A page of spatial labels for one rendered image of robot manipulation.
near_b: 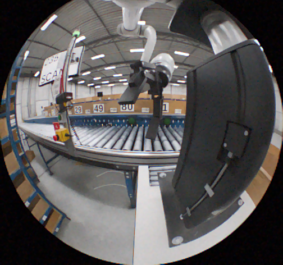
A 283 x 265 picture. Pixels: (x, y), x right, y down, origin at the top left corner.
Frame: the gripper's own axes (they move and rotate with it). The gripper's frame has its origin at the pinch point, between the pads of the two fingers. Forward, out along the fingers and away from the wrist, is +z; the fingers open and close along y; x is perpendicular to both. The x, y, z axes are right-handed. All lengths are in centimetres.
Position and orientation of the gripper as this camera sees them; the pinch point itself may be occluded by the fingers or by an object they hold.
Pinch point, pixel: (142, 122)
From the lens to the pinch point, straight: 17.7
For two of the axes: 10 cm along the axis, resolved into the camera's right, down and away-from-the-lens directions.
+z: -3.1, 8.4, -4.5
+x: 8.8, 0.8, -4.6
